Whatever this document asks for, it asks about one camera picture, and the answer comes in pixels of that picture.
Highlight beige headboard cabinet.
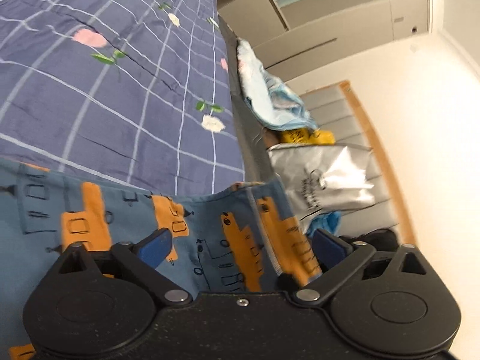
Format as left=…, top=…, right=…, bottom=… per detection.
left=217, top=0, right=431, bottom=80

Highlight silver plastic bag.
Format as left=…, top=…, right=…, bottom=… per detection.
left=268, top=143, right=375, bottom=230

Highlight dark grey mattress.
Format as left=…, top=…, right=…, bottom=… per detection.
left=219, top=16, right=274, bottom=182

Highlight yellow package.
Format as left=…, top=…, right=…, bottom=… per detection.
left=278, top=128, right=336, bottom=145

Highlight white blue crumpled cloth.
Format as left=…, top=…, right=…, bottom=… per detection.
left=237, top=38, right=318, bottom=132

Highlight blue orange patterned pants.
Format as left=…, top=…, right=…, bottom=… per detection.
left=1, top=159, right=321, bottom=359

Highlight purple plaid floral quilt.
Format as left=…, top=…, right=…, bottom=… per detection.
left=1, top=0, right=245, bottom=195

